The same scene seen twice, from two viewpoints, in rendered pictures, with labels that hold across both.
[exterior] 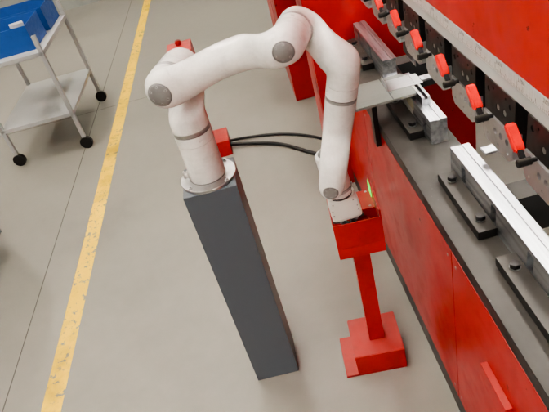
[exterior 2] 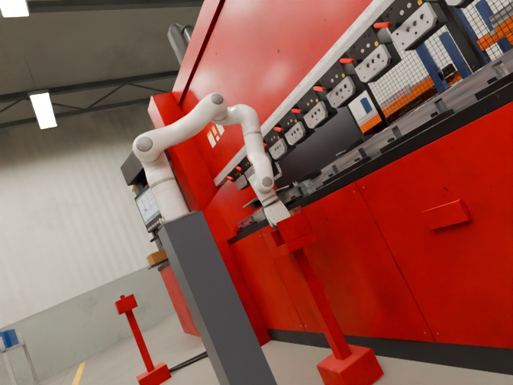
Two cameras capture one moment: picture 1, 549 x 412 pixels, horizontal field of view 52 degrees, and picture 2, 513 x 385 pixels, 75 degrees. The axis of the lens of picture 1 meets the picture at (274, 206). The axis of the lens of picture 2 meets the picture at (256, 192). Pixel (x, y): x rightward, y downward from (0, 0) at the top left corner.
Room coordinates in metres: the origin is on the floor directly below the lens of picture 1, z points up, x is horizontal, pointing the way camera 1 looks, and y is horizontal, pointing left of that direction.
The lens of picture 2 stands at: (0.12, 0.68, 0.78)
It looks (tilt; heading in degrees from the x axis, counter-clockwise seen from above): 7 degrees up; 327
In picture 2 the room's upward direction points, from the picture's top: 25 degrees counter-clockwise
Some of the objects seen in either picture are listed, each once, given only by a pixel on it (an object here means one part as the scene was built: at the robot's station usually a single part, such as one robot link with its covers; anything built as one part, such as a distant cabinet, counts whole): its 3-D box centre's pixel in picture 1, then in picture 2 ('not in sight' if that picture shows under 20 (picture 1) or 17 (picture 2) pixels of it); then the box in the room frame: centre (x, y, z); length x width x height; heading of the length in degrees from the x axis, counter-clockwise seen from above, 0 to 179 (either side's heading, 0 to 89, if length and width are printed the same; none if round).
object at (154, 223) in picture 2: not in sight; (156, 205); (3.04, -0.16, 1.42); 0.45 x 0.12 x 0.36; 12
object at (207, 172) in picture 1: (200, 154); (171, 203); (1.60, 0.18, 1.09); 0.19 x 0.19 x 0.18
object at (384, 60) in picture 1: (373, 48); (253, 220); (2.39, -0.64, 0.92); 0.50 x 0.06 x 0.10; 178
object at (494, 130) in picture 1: (515, 114); (341, 84); (1.06, -0.59, 1.26); 0.15 x 0.09 x 0.17; 178
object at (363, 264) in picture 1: (367, 288); (318, 301); (1.48, -0.25, 0.39); 0.06 x 0.06 x 0.54; 84
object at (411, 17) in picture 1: (424, 29); (279, 142); (1.66, -0.61, 1.26); 0.15 x 0.09 x 0.17; 178
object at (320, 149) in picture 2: not in sight; (311, 166); (2.05, -1.14, 1.12); 1.13 x 0.02 x 0.44; 178
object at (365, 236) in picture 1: (354, 217); (285, 232); (1.48, -0.25, 0.75); 0.20 x 0.16 x 0.18; 174
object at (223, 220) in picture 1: (247, 280); (222, 325); (1.60, 0.18, 0.50); 0.18 x 0.18 x 1.00; 87
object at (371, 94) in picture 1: (373, 93); (266, 196); (1.84, -0.47, 1.00); 0.26 x 0.18 x 0.01; 88
